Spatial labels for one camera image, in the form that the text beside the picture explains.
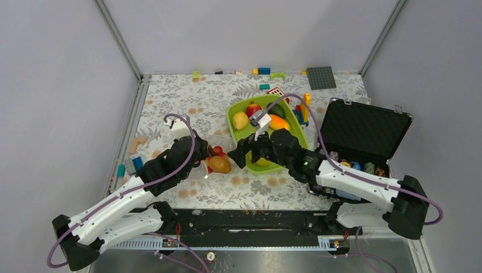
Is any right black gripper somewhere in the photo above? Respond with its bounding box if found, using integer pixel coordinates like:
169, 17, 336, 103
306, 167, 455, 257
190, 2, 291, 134
227, 123, 292, 169

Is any clear zip top bag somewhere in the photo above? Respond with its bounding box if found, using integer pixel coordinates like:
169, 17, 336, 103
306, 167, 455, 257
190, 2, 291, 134
188, 135, 242, 180

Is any red strawberry bunch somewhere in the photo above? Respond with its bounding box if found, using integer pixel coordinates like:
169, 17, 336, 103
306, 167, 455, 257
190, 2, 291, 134
204, 145, 227, 174

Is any yellow green starfruit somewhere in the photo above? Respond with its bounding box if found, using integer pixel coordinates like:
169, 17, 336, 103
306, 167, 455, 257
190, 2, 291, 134
255, 158, 271, 167

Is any green plastic tray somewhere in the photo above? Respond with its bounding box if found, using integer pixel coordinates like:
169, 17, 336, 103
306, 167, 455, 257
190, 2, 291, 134
226, 94, 310, 175

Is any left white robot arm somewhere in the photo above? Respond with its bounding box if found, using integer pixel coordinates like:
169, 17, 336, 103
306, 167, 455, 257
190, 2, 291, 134
47, 114, 208, 272

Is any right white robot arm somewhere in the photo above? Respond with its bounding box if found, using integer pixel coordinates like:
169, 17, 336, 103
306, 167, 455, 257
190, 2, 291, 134
228, 129, 429, 239

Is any yellow lemon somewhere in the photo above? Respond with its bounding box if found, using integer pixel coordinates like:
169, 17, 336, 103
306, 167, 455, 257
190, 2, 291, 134
232, 111, 250, 130

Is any L-shaped wooden block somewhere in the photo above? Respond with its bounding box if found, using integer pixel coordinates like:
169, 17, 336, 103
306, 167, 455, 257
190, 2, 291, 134
128, 136, 148, 154

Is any blue building brick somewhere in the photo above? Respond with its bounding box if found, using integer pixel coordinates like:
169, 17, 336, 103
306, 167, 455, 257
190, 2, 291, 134
131, 156, 144, 172

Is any red pomegranate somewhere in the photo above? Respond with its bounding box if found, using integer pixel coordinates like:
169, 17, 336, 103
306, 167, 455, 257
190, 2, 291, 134
245, 101, 262, 118

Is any yellow orange mango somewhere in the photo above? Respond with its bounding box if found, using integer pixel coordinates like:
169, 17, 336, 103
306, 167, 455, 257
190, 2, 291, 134
269, 114, 290, 131

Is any grey building brick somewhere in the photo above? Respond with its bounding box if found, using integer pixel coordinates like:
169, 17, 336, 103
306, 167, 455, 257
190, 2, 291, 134
123, 158, 136, 176

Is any dark green avocado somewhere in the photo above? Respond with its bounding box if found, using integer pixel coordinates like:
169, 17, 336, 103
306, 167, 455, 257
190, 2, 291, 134
267, 103, 285, 118

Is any teal small brick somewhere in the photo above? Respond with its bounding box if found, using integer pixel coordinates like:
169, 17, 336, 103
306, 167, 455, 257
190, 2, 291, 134
259, 84, 270, 90

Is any red white window brick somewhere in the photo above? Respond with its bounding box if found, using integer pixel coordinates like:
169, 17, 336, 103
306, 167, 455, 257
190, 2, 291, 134
267, 87, 290, 103

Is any yellow blue brick tower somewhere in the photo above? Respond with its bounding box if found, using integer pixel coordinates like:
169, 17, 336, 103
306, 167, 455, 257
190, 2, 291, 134
293, 93, 311, 127

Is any green arch brick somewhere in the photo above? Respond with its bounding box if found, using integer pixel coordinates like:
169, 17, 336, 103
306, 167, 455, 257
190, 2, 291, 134
270, 72, 286, 80

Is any blue yellow brick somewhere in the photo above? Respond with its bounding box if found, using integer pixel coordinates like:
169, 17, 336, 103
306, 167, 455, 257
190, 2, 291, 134
252, 67, 271, 75

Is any grey building baseplate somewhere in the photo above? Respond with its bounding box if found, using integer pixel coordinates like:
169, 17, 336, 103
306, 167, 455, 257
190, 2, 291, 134
306, 67, 336, 90

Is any black open case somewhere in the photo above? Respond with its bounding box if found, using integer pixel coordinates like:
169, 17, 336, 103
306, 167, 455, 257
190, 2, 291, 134
315, 98, 413, 177

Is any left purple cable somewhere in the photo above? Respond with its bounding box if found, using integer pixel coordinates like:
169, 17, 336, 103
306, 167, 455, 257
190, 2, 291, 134
47, 113, 197, 268

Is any purple cable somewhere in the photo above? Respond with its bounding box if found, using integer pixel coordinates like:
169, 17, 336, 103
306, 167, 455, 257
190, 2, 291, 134
47, 113, 197, 268
256, 93, 444, 273

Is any teal block at rail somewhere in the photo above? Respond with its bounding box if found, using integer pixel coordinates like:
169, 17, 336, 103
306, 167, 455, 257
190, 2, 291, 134
116, 164, 126, 177

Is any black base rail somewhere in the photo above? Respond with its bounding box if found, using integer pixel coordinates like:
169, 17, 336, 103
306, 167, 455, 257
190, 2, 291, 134
140, 201, 362, 250

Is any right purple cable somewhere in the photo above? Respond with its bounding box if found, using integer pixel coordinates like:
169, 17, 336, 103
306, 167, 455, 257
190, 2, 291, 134
256, 93, 444, 273

